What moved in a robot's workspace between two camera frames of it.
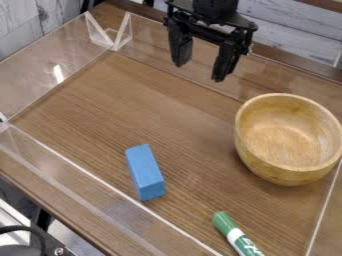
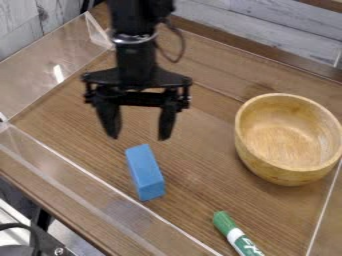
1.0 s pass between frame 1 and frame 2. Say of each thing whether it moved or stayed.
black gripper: moved
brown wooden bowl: stayed
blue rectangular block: stayed
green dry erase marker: stayed
